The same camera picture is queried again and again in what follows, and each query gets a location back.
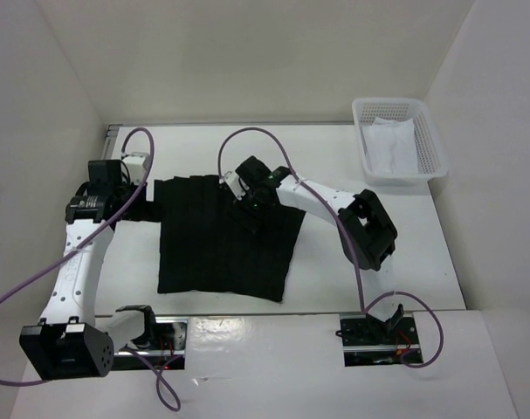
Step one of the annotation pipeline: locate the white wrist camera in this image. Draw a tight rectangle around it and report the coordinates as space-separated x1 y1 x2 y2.
220 171 247 201
120 152 150 186

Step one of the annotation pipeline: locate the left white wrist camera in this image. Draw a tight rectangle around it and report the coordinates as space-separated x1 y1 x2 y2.
120 152 150 186

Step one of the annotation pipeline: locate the purple cable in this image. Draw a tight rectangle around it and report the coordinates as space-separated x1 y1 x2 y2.
217 127 444 370
0 127 182 412

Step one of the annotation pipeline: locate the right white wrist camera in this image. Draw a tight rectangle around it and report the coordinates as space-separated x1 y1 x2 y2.
220 171 247 201

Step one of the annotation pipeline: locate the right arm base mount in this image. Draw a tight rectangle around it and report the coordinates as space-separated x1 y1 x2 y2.
334 316 423 367

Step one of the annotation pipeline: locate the white plastic lattice basket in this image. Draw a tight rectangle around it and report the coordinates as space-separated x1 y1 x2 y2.
352 97 449 186

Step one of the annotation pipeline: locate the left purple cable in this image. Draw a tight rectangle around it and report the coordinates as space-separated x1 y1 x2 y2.
0 127 182 412

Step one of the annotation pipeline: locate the black pleated skirt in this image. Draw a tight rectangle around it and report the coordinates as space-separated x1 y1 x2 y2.
154 175 305 303

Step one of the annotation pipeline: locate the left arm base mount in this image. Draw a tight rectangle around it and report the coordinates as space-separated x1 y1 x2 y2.
112 316 189 371

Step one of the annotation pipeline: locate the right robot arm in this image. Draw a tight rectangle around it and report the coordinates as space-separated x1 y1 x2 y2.
219 156 403 343

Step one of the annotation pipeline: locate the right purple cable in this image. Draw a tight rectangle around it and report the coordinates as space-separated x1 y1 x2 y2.
217 127 444 370

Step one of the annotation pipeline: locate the white folded cloth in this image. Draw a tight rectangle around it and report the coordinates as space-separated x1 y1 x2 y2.
362 117 419 175

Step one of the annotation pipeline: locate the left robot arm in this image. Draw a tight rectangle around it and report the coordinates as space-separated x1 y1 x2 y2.
19 153 159 381

